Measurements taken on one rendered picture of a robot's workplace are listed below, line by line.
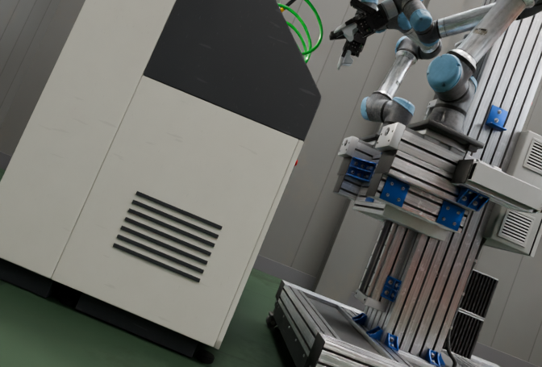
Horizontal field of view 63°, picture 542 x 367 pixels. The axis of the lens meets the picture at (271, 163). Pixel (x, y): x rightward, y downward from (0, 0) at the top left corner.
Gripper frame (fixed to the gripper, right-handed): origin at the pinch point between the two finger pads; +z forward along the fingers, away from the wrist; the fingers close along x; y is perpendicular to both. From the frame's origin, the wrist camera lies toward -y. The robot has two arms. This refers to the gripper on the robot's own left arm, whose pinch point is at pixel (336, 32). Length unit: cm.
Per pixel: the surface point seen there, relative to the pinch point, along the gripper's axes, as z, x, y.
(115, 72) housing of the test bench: 70, -57, -9
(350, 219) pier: 57, 191, 96
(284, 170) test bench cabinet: 35, -45, 44
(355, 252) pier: 66, 190, 123
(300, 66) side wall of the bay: 15.8, -39.2, 14.7
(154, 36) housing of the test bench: 54, -52, -15
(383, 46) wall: -33, 228, -29
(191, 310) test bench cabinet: 79, -59, 72
